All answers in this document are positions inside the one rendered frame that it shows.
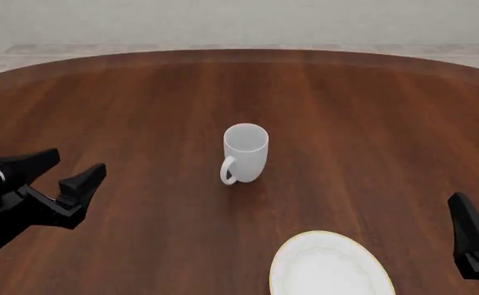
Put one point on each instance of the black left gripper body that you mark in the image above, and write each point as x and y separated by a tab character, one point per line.
38	206

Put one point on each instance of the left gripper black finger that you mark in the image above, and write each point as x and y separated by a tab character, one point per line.
26	164
82	187

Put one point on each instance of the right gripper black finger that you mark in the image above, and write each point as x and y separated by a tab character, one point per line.
470	224

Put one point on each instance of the white plate with gold rim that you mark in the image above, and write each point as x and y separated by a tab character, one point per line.
329	267

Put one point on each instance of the white mug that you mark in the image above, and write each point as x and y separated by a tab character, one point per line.
245	153

